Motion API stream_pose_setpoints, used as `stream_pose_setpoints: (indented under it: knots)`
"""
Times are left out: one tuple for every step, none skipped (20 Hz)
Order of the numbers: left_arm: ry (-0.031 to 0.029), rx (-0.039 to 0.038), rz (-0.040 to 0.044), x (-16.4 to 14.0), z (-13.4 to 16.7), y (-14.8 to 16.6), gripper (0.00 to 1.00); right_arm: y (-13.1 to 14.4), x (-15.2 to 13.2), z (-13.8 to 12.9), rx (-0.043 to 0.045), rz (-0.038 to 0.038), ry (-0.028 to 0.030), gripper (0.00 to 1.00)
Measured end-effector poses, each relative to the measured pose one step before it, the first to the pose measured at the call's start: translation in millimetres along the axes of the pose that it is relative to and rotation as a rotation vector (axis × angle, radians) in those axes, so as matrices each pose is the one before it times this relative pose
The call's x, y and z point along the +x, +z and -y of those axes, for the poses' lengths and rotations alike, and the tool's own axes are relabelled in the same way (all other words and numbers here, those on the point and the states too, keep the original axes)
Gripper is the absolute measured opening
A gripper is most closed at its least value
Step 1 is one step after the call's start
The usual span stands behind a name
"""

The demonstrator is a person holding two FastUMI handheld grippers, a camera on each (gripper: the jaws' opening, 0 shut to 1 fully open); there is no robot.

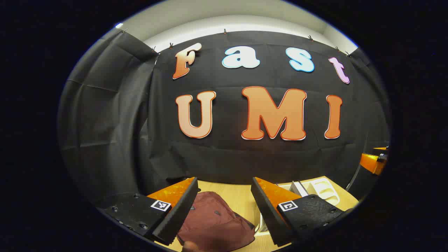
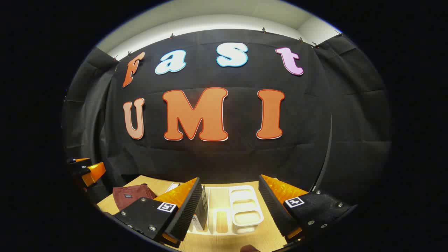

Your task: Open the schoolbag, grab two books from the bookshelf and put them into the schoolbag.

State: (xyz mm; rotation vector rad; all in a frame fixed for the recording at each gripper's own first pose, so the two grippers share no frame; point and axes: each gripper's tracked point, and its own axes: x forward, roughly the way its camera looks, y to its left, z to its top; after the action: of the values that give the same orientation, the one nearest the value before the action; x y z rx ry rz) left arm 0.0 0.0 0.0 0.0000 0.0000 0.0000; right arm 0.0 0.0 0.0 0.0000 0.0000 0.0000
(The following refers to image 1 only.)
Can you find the maroon schoolbag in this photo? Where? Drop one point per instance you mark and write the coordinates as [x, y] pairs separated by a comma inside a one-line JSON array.
[[213, 224]]

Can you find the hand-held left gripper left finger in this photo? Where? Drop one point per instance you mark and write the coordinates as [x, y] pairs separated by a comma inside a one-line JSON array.
[[178, 217]]

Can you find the black backdrop cloth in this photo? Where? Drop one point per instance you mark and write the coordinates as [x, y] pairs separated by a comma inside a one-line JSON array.
[[227, 157]]

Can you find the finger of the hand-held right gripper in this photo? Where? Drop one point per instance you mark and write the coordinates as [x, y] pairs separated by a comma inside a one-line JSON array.
[[371, 162]]

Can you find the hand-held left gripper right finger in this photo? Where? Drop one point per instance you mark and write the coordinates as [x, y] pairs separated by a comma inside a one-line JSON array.
[[267, 213]]

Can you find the white plastic bookshelf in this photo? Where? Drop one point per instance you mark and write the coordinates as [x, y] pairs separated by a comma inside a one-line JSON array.
[[323, 189]]

